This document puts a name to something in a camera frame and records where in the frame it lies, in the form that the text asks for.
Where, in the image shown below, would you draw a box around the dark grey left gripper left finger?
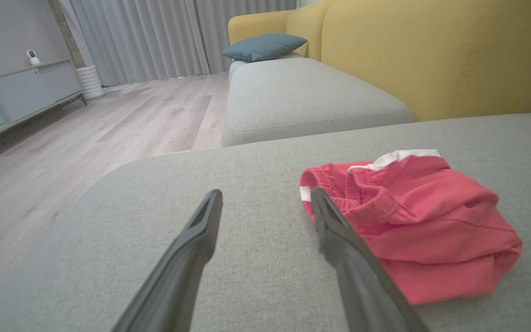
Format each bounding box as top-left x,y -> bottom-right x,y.
111,189 -> 224,332

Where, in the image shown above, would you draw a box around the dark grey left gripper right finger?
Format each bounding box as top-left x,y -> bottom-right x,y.
310,187 -> 432,332

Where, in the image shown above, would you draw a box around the red shorts with white stripe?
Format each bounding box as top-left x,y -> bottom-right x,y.
299,149 -> 523,306

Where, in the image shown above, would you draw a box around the large grey sofa seat cushion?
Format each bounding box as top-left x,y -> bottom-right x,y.
0,113 -> 531,332

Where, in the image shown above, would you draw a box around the small grey sofa seat cushion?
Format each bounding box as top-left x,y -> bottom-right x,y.
222,52 -> 416,148

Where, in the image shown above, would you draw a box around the white ribbed cylinder appliance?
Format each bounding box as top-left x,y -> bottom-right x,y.
76,65 -> 106,100

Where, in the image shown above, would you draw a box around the grey and mint TV cabinet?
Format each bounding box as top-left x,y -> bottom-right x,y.
0,59 -> 88,149

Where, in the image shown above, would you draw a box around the grey pleated curtain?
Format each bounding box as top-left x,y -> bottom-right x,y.
59,0 -> 299,87

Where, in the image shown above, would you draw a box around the large yellow sofa back cushion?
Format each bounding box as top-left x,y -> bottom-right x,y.
321,0 -> 531,122

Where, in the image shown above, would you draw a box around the teal throw pillow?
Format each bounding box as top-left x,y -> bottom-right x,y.
221,33 -> 308,63

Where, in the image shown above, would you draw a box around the yellow sofa end cushion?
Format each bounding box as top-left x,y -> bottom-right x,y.
228,10 -> 296,46

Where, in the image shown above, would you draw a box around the small yellow sofa back cushion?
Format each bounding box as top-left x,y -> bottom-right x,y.
286,1 -> 333,61

